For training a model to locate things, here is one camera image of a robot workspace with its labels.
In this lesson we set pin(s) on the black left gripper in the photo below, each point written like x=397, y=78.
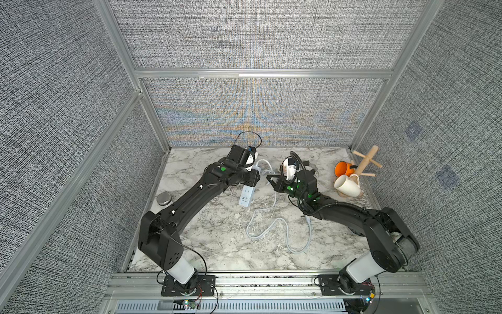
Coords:
x=251, y=178

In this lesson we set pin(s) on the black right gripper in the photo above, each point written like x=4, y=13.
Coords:
x=279, y=184

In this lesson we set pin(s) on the light blue power strip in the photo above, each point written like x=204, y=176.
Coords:
x=264, y=166

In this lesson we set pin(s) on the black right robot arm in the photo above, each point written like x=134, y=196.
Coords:
x=391, y=243

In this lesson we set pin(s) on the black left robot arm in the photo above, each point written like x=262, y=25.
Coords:
x=159, y=234

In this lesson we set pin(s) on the orange mug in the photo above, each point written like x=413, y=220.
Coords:
x=344, y=168

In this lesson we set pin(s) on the white mug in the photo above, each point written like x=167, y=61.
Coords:
x=348, y=185

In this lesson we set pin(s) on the small metal tin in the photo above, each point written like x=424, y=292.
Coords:
x=164, y=199

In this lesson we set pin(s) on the wooden mug tree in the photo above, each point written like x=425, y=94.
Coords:
x=367, y=159

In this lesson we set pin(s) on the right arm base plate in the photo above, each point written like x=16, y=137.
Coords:
x=336, y=285

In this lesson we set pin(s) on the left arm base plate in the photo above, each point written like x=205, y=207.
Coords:
x=195, y=287

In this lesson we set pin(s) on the aluminium front rail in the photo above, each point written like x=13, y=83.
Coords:
x=269, y=292

